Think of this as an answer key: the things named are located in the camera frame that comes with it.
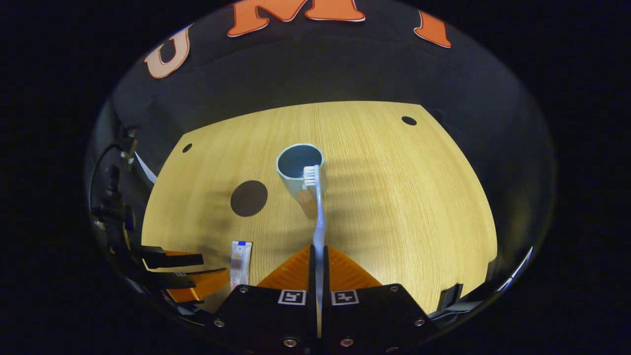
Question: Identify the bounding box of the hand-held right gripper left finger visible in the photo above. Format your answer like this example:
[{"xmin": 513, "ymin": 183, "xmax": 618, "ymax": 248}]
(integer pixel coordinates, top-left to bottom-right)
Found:
[{"xmin": 213, "ymin": 245, "xmax": 316, "ymax": 352}]

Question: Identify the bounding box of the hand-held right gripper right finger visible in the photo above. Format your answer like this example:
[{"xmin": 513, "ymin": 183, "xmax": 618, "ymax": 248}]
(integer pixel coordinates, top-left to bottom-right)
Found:
[{"xmin": 323, "ymin": 245, "xmax": 437, "ymax": 352}]

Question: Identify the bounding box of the black cable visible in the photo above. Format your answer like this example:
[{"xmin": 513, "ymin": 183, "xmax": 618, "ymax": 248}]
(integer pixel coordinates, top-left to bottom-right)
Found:
[{"xmin": 90, "ymin": 142, "xmax": 125, "ymax": 210}]

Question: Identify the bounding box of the light blue cup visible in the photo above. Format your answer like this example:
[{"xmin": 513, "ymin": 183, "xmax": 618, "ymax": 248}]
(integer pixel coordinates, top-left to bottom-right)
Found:
[{"xmin": 276, "ymin": 143, "xmax": 325, "ymax": 207}]

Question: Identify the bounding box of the dark round coaster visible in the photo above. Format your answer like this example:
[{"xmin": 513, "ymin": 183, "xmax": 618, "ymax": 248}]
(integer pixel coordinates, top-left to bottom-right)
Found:
[{"xmin": 230, "ymin": 180, "xmax": 268, "ymax": 217}]

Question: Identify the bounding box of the white toothbrush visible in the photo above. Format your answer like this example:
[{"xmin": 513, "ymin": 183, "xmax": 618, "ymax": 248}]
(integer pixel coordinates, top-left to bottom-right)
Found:
[{"xmin": 303, "ymin": 165, "xmax": 327, "ymax": 341}]

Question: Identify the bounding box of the white toothpaste tube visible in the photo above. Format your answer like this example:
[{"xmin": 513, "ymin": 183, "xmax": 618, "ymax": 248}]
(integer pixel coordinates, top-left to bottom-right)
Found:
[{"xmin": 229, "ymin": 241, "xmax": 253, "ymax": 291}]

